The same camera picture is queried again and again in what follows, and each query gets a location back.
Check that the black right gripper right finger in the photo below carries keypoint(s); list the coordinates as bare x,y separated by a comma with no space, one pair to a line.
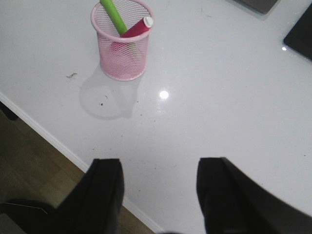
232,203

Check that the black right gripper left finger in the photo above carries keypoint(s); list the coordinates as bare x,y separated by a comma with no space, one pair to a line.
92,207

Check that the pink red marker pen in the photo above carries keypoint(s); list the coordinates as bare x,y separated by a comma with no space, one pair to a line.
142,26

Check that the green marker pen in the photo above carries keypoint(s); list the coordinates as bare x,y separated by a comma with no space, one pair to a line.
118,22

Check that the pink mesh pen holder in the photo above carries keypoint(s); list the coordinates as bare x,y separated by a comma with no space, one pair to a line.
126,64

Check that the black mouse pad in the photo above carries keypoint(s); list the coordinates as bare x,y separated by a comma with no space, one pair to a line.
300,36

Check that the grey open laptop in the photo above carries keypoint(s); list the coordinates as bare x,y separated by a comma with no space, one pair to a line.
261,6

